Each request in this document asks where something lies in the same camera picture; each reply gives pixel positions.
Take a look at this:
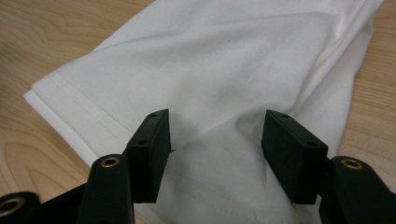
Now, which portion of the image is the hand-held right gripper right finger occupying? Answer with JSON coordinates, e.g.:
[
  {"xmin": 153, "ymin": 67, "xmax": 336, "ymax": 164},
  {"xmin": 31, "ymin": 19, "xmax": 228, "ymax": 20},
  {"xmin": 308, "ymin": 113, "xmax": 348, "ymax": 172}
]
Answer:
[{"xmin": 261, "ymin": 109, "xmax": 330, "ymax": 205}]

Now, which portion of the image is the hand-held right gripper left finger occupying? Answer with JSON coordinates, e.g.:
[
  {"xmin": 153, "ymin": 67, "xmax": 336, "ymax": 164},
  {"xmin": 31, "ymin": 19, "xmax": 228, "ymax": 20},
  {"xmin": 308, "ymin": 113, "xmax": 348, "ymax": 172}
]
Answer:
[{"xmin": 121, "ymin": 108, "xmax": 172, "ymax": 205}]

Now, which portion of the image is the white printed tank top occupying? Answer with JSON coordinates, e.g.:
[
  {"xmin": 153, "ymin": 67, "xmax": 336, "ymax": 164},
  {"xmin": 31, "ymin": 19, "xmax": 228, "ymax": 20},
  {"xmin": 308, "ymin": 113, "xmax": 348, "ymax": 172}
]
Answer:
[{"xmin": 22, "ymin": 0, "xmax": 386, "ymax": 224}]

